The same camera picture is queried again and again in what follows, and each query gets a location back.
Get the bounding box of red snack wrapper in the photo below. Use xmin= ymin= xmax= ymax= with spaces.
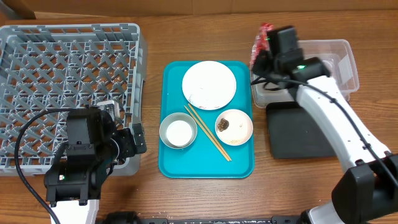
xmin=250 ymin=23 xmax=274 ymax=68

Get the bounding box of small white dish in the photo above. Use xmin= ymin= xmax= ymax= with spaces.
xmin=215 ymin=109 xmax=254 ymax=146

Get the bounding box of brown food lump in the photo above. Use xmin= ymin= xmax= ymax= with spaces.
xmin=217 ymin=118 xmax=229 ymax=132

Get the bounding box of white cup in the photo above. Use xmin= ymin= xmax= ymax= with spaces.
xmin=166 ymin=120 xmax=193 ymax=147

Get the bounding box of pile of rice grains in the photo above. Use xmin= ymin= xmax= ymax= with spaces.
xmin=223 ymin=123 xmax=247 ymax=144

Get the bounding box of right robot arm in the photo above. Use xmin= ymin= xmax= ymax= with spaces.
xmin=251 ymin=23 xmax=397 ymax=223

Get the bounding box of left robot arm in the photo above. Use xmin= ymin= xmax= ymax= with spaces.
xmin=44 ymin=101 xmax=147 ymax=223

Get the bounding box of grey bowl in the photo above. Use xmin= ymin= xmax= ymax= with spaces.
xmin=159 ymin=113 xmax=198 ymax=149

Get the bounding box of clear plastic bin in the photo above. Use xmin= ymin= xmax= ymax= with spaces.
xmin=251 ymin=39 xmax=359 ymax=108

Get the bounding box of lower wooden chopstick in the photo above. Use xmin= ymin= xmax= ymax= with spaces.
xmin=183 ymin=105 xmax=231 ymax=162

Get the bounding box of wooden chopstick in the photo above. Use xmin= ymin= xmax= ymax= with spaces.
xmin=187 ymin=103 xmax=233 ymax=161
xmin=183 ymin=105 xmax=231 ymax=162

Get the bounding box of upper wooden chopstick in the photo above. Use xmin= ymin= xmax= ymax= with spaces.
xmin=187 ymin=103 xmax=233 ymax=161

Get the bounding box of teal plastic tray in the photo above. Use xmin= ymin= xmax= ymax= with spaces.
xmin=159 ymin=61 xmax=254 ymax=179

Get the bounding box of black plastic tray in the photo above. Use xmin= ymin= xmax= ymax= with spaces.
xmin=266 ymin=101 xmax=336 ymax=159

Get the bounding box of large white plate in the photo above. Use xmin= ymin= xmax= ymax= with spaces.
xmin=182 ymin=61 xmax=237 ymax=110

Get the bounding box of grey plastic dish rack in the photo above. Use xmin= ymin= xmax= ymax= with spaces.
xmin=1 ymin=23 xmax=147 ymax=176

